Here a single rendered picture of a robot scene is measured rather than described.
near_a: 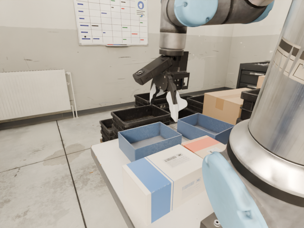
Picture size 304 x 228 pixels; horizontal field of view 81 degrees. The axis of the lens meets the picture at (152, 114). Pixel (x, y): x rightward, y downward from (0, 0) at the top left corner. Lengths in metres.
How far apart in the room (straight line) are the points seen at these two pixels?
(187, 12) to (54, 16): 2.76
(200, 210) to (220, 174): 0.30
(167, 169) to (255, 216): 0.29
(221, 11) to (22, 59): 2.81
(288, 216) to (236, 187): 0.05
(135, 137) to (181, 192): 0.35
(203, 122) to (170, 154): 0.43
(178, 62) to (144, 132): 0.35
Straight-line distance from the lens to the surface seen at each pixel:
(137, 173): 0.46
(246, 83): 2.46
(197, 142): 0.64
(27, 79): 2.95
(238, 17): 0.48
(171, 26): 0.51
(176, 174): 0.46
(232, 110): 0.85
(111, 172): 0.62
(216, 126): 0.88
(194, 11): 0.40
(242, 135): 0.22
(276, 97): 0.18
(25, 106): 3.03
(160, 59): 0.54
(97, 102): 3.25
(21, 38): 3.04
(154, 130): 0.79
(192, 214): 0.51
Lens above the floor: 1.08
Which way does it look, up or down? 20 degrees down
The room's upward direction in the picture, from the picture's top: straight up
